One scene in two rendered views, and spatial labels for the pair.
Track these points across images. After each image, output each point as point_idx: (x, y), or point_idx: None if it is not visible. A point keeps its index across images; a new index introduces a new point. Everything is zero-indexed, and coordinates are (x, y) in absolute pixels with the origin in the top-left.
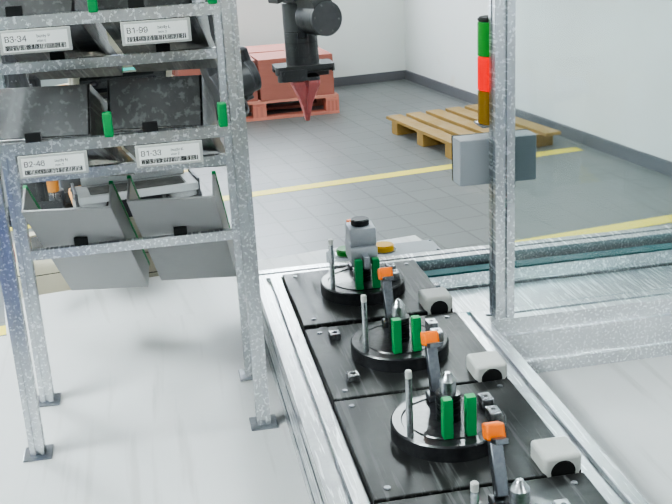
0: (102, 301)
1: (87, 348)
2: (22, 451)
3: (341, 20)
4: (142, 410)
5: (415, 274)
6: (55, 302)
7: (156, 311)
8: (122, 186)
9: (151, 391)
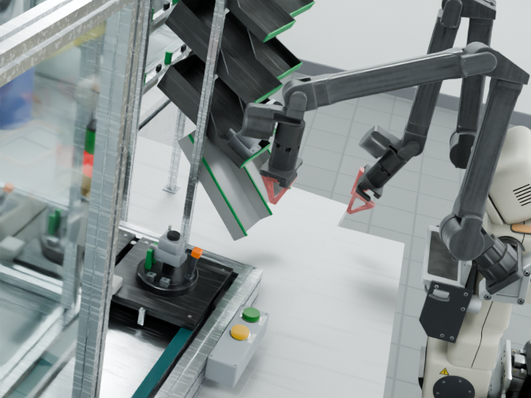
0: (363, 271)
1: (284, 239)
2: (178, 186)
3: (242, 131)
4: (180, 223)
5: (165, 308)
6: (380, 256)
7: (321, 279)
8: (447, 249)
9: (199, 234)
